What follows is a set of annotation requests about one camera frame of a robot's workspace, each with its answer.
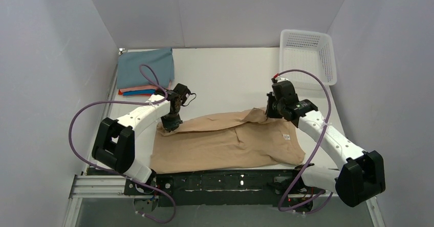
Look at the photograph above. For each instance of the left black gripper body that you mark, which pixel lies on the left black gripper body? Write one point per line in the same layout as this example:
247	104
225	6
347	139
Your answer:
171	122

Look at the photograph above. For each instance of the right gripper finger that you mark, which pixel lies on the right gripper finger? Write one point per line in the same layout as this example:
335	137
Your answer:
269	109
276	112

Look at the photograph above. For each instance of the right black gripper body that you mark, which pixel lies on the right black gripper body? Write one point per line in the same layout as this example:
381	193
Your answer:
271	107

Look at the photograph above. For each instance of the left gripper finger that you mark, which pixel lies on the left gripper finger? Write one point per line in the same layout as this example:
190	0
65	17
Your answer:
176	123
169	127

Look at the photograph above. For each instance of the beige t shirt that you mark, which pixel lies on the beige t shirt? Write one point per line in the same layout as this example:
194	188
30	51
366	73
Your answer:
242	139

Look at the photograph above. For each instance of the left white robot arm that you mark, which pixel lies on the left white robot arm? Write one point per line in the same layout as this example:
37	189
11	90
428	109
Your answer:
114	145

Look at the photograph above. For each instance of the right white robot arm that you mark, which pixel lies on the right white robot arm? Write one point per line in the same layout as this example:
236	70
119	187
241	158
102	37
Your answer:
359	175

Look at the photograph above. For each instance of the folded pink t shirt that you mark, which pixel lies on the folded pink t shirt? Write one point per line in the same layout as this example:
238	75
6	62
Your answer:
137	88

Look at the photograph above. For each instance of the folded blue t shirt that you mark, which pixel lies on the folded blue t shirt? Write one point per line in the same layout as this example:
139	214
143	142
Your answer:
139	92

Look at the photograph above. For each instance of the folded grey-blue t shirt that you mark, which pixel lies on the folded grey-blue t shirt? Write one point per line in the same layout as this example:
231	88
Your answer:
145	68

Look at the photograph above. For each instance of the folded orange t shirt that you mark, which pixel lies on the folded orange t shirt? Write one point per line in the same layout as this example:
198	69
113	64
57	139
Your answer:
135	94

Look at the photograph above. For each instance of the white plastic basket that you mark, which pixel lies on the white plastic basket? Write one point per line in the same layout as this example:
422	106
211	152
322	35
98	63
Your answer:
308	51

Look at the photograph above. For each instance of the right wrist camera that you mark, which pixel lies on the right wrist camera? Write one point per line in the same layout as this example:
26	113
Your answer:
282	86

